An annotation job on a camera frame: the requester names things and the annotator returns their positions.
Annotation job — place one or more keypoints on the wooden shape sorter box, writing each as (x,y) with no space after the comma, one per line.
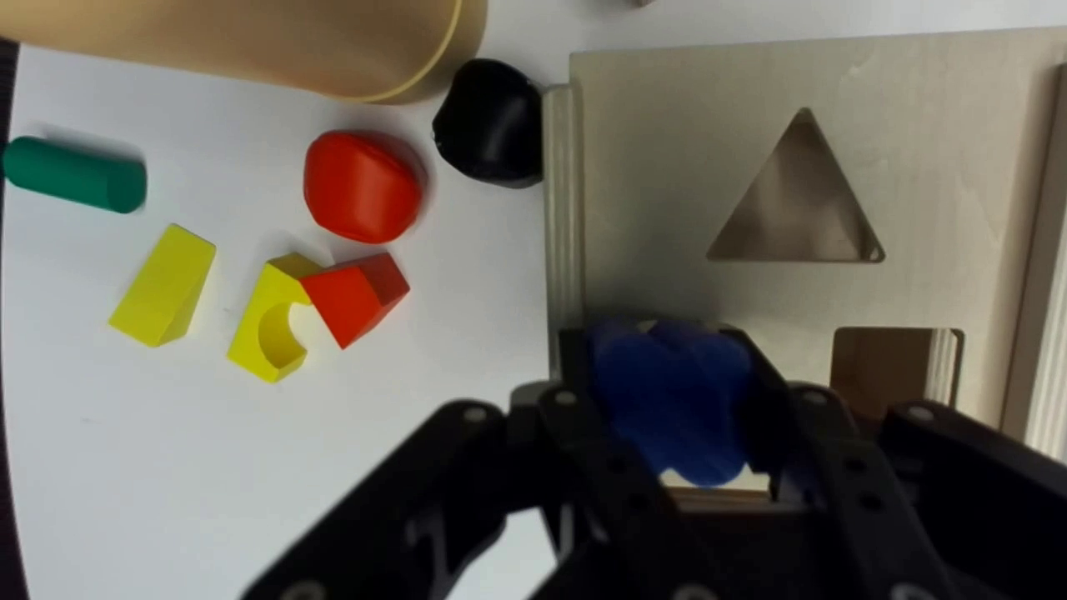
(668,166)

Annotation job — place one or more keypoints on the red rounded block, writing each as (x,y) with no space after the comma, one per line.
(364,188)

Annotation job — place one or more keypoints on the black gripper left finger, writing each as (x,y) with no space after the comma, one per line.
(478,501)

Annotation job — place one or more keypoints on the black octagonal block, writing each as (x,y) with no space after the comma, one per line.
(488,122)

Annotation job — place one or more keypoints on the tan insulated bottle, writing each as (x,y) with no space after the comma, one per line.
(220,38)

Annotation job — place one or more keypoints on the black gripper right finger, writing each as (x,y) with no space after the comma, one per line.
(888,486)

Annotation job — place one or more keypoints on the red angular block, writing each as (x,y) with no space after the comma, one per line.
(354,300)

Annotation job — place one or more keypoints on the green cylinder block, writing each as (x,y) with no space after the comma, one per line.
(74,175)

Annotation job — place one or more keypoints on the yellow rectangular block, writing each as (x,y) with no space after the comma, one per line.
(164,287)

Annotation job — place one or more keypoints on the blue flower-shaped block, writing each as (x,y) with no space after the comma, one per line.
(668,401)

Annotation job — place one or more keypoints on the yellow arch block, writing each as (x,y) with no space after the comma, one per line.
(255,338)

